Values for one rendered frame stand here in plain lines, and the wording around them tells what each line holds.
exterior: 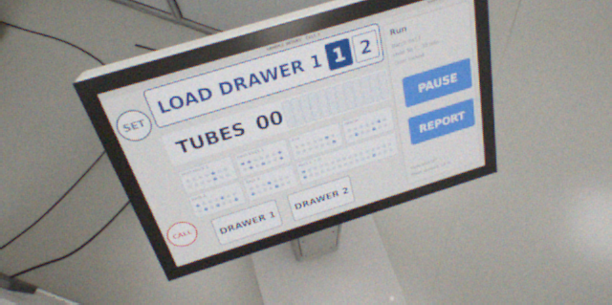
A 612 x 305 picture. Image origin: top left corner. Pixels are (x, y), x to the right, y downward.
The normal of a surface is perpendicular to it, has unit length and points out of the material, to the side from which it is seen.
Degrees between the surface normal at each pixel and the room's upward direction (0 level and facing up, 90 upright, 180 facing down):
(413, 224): 0
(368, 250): 5
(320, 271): 3
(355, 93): 50
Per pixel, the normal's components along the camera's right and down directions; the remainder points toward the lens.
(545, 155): -0.04, -0.43
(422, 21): 0.20, 0.38
